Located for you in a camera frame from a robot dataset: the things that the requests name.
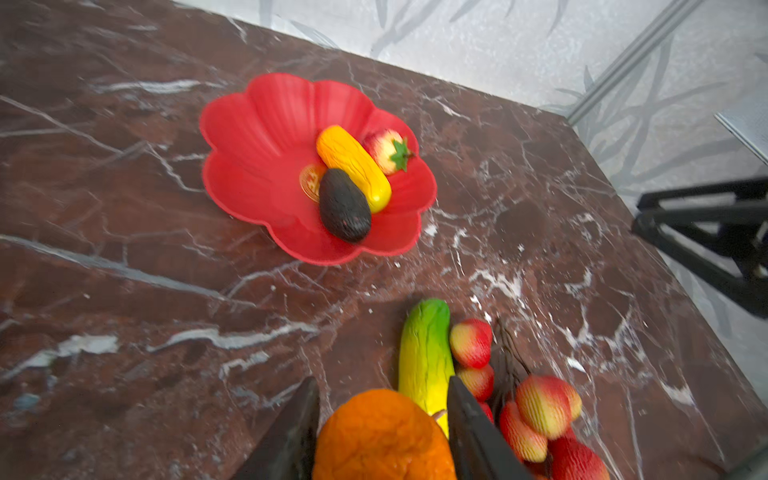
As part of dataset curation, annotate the yellow fake banana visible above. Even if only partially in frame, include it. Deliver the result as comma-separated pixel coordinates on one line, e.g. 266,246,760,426
316,125,392,214

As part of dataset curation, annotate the fake orange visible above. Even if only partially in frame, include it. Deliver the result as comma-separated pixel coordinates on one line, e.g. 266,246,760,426
312,389,457,479

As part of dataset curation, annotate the fake strawberry with green leaf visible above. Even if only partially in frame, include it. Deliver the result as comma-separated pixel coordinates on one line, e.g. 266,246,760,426
363,129,413,176

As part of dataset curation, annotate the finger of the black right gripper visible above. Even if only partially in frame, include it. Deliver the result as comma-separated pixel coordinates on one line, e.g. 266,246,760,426
632,212,767,318
635,177,767,225

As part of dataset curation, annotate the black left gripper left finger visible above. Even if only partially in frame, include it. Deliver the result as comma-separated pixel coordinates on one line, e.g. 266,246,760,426
231,377,320,480

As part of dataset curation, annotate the red flower-shaped fruit bowl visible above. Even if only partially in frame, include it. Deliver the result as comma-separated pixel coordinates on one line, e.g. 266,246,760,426
200,73,437,266

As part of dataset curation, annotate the dark fake avocado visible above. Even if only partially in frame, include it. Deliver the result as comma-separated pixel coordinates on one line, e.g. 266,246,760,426
319,168,372,243

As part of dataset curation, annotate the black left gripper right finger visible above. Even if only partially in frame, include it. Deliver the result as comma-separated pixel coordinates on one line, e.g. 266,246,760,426
447,376,531,480

